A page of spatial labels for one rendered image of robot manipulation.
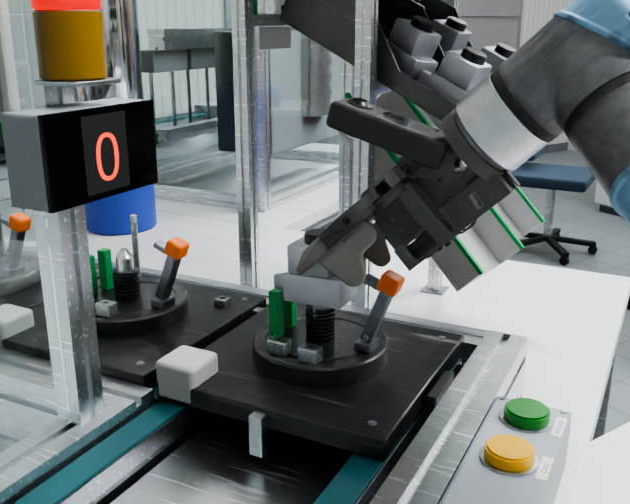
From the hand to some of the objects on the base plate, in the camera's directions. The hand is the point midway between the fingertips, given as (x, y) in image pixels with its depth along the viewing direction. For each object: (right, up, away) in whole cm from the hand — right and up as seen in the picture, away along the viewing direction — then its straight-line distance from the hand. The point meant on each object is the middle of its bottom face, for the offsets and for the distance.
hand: (314, 252), depth 73 cm
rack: (+6, -10, +43) cm, 44 cm away
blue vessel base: (-44, +6, +92) cm, 102 cm away
